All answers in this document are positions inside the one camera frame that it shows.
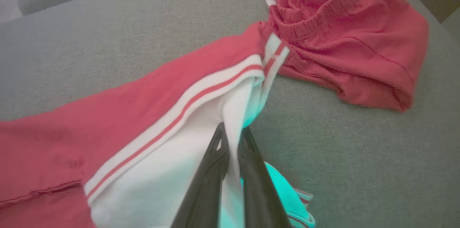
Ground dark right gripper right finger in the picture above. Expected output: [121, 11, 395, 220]
[237, 126, 291, 228]

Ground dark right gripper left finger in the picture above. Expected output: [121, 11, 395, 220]
[171, 122, 230, 228]

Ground red and white striped garment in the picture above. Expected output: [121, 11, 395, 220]
[0, 21, 317, 228]

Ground red shorts with elastic waistband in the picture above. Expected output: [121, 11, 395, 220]
[264, 0, 430, 113]

